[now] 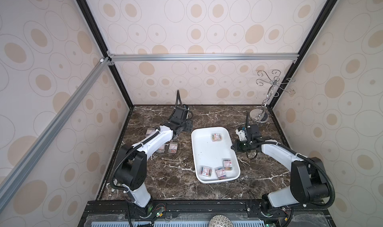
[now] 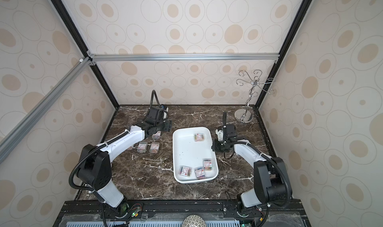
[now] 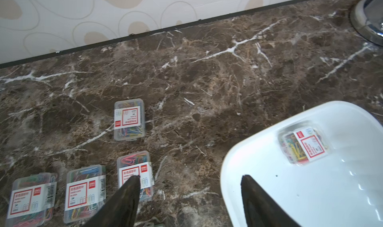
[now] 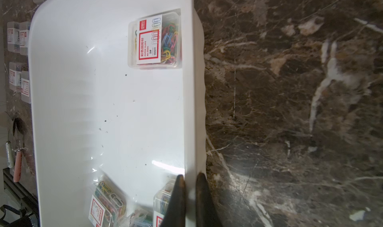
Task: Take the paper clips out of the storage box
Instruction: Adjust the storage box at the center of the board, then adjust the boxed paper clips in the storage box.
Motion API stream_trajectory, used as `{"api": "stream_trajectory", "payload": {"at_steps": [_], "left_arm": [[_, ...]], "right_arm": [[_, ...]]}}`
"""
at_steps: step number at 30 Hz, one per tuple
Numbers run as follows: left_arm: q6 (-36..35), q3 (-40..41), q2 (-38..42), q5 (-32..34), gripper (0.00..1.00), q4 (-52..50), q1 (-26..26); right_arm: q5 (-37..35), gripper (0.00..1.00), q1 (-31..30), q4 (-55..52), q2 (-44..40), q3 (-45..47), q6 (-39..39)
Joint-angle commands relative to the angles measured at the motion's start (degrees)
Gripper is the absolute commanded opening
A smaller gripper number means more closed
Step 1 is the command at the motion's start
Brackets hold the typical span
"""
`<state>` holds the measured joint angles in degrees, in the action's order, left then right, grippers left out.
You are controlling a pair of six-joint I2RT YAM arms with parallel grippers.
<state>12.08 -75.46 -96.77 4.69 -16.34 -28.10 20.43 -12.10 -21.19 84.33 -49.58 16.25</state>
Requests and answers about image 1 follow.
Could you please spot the white plastic storage tray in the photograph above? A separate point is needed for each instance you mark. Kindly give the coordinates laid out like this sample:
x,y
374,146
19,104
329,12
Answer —
x,y
211,154

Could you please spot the diagonal aluminium rail left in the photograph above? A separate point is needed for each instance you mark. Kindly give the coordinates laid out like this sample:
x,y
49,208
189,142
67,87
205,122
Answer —
x,y
33,155

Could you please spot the horizontal aluminium rail back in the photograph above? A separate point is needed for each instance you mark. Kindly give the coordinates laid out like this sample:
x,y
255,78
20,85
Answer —
x,y
203,57

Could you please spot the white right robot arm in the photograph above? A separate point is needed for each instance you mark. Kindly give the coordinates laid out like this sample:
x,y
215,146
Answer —
x,y
309,182

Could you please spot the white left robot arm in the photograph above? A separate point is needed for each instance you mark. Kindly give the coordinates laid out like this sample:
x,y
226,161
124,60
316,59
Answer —
x,y
130,170

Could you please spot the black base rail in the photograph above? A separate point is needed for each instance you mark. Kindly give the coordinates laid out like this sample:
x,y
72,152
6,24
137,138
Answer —
x,y
201,213

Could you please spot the black corner frame post right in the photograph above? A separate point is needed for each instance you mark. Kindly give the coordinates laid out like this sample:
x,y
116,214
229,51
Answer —
x,y
312,35

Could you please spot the metal mesh ball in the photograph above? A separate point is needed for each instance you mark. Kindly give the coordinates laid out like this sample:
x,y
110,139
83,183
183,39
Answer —
x,y
220,221

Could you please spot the silver wire hook stand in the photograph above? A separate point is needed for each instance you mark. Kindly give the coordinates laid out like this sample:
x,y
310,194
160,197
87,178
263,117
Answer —
x,y
259,114

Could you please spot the black corner frame post left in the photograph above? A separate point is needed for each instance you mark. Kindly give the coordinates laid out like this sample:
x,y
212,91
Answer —
x,y
97,35

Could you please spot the black corner frame post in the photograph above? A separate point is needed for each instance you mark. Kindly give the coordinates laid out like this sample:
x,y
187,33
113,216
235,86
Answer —
x,y
312,35
97,35

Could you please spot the paper clip box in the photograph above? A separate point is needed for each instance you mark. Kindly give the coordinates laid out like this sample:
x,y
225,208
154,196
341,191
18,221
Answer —
x,y
161,149
227,164
220,173
216,137
149,131
205,171
173,147

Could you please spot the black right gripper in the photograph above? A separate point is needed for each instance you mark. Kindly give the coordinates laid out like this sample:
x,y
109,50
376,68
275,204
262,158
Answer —
x,y
247,145

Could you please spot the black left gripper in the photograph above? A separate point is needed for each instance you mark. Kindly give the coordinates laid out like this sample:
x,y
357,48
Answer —
x,y
189,125

